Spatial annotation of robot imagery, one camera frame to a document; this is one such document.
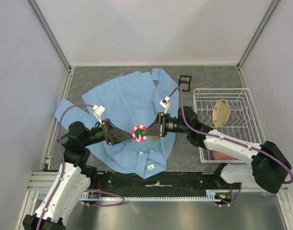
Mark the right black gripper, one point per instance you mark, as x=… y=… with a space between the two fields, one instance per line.
x=157 y=128

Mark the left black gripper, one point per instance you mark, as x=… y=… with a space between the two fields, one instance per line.
x=114 y=135

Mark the pink flower plush brooch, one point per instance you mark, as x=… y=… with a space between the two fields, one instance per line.
x=137 y=133

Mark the light blue shirt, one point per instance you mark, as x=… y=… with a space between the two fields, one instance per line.
x=129 y=101

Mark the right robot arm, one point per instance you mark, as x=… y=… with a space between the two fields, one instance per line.
x=263 y=164

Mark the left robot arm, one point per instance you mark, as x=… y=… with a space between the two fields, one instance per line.
x=74 y=176

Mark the pink ceramic cup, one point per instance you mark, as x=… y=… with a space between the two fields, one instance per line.
x=219 y=156

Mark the beige ceramic plate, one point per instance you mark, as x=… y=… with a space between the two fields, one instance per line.
x=221 y=113

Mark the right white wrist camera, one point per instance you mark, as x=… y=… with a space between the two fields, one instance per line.
x=165 y=104

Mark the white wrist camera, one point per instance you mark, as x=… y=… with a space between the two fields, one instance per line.
x=165 y=104
x=98 y=111

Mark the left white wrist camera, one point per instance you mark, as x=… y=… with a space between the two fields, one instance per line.
x=98 y=111

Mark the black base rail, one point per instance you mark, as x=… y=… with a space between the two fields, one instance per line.
x=162 y=184

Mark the black plastic frame back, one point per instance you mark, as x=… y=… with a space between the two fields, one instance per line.
x=185 y=82

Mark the white slotted cable duct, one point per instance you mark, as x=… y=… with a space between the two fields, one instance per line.
x=209 y=197

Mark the white wire dish rack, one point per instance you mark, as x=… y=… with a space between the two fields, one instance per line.
x=243 y=122

